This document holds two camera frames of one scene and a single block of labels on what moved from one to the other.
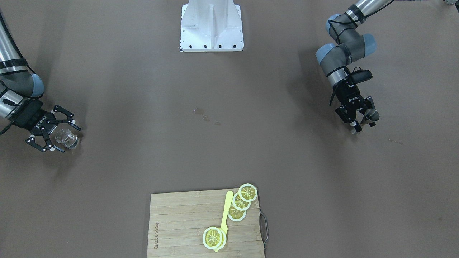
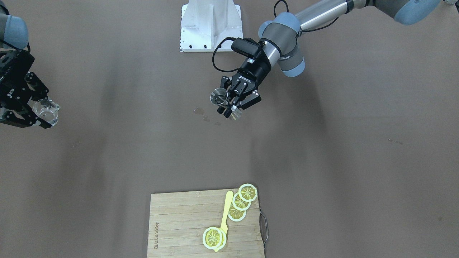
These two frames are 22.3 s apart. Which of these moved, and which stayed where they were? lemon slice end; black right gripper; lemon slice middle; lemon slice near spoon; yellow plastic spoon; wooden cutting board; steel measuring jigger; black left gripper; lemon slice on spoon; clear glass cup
Moved: clear glass cup; black left gripper; black right gripper; steel measuring jigger
Stayed: lemon slice on spoon; yellow plastic spoon; wooden cutting board; lemon slice middle; lemon slice near spoon; lemon slice end
